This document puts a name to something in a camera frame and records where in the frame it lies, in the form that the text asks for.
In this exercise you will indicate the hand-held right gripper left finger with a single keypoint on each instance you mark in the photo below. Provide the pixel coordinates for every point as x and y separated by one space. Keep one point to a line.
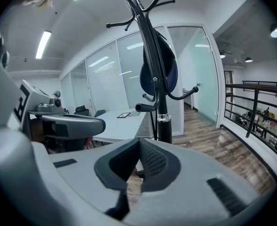
81 171

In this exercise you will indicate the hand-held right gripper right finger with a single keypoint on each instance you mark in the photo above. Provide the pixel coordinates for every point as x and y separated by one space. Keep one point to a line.
190 173

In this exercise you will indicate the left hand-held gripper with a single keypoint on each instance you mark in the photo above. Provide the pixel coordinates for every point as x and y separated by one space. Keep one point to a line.
26 102

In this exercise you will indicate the black metal coat rack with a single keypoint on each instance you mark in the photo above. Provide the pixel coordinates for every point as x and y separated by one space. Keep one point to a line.
163 102

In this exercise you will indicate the black office chair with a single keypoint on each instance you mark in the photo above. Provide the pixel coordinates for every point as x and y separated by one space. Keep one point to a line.
81 110

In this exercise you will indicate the white office table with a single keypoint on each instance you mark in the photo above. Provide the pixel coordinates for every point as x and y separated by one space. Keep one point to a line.
124 127

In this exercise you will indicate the black framed tablet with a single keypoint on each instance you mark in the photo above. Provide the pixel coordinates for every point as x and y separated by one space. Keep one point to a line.
123 115

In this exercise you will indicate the grey flat pad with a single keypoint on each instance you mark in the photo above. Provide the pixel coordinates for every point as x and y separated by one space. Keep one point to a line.
134 113

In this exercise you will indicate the frosted glass door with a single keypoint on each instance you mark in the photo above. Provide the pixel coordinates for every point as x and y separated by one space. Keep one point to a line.
204 79

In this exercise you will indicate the black metal railing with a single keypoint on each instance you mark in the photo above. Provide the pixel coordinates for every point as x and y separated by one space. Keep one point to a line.
255 98

